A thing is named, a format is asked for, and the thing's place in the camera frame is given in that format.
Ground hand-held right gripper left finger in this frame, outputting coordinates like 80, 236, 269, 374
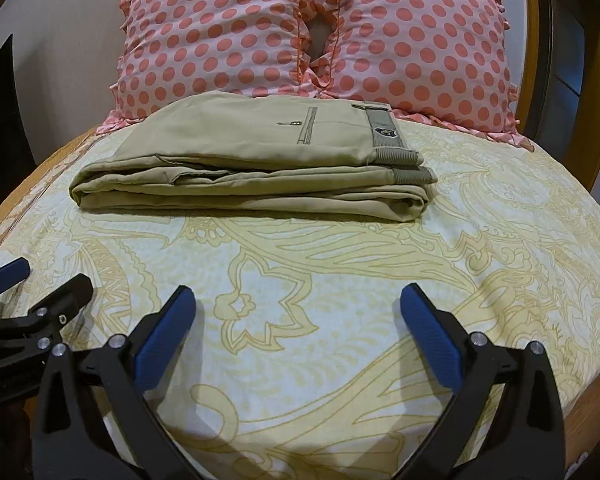
32, 285, 197, 480

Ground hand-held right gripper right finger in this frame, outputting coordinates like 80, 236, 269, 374
400, 282, 566, 480

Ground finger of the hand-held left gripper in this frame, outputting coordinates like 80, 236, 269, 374
30, 274, 95, 348
0, 257, 31, 301

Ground khaki pants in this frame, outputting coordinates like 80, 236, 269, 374
69, 91, 438, 225

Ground yellow patterned bed sheet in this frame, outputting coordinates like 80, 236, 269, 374
0, 120, 600, 466

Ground dark wooden cabinet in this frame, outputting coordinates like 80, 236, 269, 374
0, 35, 37, 226

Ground pink polka dot pillow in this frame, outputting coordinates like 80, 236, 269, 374
96, 0, 321, 136
300, 0, 536, 153

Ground dark door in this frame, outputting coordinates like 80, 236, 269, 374
534, 0, 600, 138

